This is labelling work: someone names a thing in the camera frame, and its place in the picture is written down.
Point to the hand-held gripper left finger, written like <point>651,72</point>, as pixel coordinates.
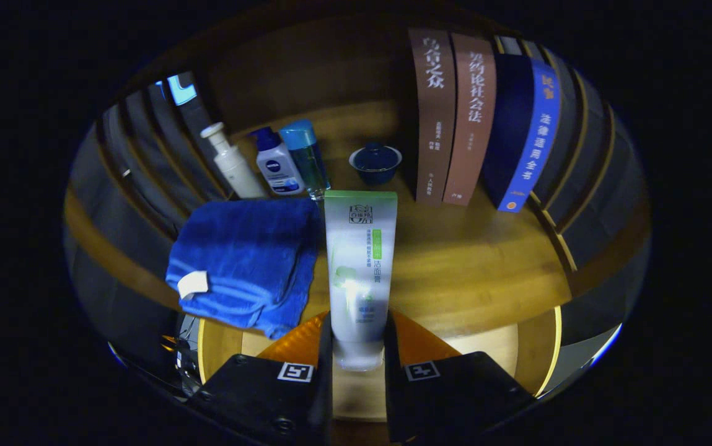
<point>326,396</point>

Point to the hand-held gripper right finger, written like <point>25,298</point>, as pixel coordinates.
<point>393,402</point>

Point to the white tube with green end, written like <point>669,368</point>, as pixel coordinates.
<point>359,260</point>

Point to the wooden countertop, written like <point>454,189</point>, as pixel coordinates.
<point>467,260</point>

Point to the wooden cabinet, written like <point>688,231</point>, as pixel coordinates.
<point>306,68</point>

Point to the black electronic device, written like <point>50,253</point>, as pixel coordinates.
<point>185,359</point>

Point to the folded blue towel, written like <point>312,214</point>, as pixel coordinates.
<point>250,260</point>

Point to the white bottle with blue cap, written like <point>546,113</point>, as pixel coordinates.
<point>278,167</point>

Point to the blue lidded teacup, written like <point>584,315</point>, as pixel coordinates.
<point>375,164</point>

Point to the clear teal bottle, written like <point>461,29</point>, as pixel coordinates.
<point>307,158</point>

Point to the white pump bottle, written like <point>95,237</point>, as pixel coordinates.
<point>238,170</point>

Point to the black backdrop cloth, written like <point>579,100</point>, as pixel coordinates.
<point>98,291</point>

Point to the dark brown book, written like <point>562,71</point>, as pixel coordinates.
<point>435,111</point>

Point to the light brown book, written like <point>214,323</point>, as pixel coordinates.
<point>472,118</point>

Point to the blue book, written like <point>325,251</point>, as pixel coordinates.
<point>532,136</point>

